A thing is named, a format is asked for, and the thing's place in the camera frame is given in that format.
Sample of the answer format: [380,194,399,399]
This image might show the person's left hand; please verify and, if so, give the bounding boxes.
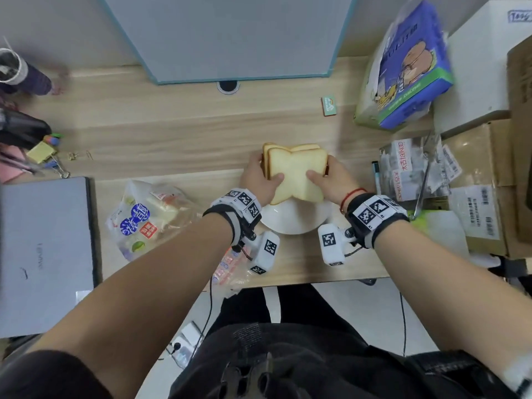
[240,151,286,201]

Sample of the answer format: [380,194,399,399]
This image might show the black cable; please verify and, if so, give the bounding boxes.
[398,290,407,359]
[205,277,214,331]

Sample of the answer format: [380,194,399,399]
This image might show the purple cup with straw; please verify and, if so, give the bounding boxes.
[0,36,53,96]

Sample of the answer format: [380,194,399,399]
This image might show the red printed plastic wrapper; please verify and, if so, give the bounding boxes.
[211,244,255,288]

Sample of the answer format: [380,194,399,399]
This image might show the blue green tissue pack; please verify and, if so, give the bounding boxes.
[354,0,455,131]

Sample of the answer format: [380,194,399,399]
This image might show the tall cardboard box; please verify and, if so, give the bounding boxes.
[507,35,532,246]

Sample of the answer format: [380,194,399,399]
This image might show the grey laptop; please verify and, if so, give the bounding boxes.
[0,176,103,339]

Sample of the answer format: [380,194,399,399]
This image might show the black marker wrist band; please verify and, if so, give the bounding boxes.
[344,193,410,249]
[202,188,263,250]

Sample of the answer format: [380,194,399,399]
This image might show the red string bracelet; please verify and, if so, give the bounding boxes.
[339,188,369,215]

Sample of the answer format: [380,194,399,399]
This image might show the grey panel with teal frame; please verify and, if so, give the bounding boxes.
[96,0,359,86]

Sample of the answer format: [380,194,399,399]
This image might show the white power strip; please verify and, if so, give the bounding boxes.
[167,321,205,369]

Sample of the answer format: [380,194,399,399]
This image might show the white round plate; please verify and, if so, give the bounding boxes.
[260,198,336,236]

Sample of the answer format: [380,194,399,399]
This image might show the white bread slice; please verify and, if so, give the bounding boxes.
[261,142,321,179]
[267,146,329,206]

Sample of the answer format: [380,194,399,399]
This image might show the pink item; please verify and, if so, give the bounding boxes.
[0,145,35,184]

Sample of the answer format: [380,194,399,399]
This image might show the clear bag of packets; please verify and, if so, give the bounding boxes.
[378,134,463,203]

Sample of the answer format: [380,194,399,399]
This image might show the metal tongs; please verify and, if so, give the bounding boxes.
[413,140,438,221]

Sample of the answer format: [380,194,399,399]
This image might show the black bag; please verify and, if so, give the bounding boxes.
[0,107,53,151]

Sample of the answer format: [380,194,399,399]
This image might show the person's right forearm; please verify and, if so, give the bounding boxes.
[372,218,532,372]

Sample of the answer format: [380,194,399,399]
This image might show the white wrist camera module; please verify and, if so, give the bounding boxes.
[318,223,348,267]
[249,230,281,276]

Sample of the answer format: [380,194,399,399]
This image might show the person's right hand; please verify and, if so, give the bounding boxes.
[306,155,360,206]

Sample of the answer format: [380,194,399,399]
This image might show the cardboard box with white label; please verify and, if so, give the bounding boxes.
[440,119,532,259]

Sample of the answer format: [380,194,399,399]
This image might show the white plastic bag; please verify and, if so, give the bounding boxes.
[409,209,471,259]

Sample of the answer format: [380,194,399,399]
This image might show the clear bread bag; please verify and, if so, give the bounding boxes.
[106,180,201,262]

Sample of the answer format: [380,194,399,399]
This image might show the person's black clothing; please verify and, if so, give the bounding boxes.
[167,284,518,399]

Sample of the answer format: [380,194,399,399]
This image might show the person's left forearm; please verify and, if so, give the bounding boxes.
[25,212,234,397]

